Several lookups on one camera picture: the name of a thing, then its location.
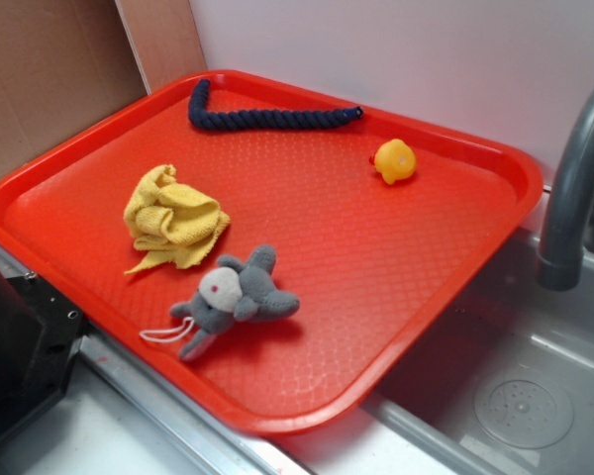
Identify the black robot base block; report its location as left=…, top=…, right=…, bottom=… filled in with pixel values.
left=0, top=272, right=83, bottom=443

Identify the brown cardboard panel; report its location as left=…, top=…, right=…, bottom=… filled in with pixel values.
left=0, top=1, right=206, bottom=178

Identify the red plastic tray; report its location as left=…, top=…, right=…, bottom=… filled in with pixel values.
left=0, top=75, right=543, bottom=435

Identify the yellow crumpled cloth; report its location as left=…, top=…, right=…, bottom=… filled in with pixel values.
left=124, top=164, right=231, bottom=275

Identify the gray plastic sink basin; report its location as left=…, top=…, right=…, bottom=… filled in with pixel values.
left=277, top=208, right=594, bottom=474

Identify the yellow rubber duck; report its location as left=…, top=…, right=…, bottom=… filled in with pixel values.
left=369, top=139, right=417, bottom=185

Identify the navy blue twisted rope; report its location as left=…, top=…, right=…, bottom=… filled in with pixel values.
left=187, top=78, right=365, bottom=133

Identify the gray toy faucet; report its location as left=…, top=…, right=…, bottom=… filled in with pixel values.
left=537, top=90, right=594, bottom=291

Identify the gray plush elephant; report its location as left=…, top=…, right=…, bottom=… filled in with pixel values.
left=139, top=243, right=302, bottom=362

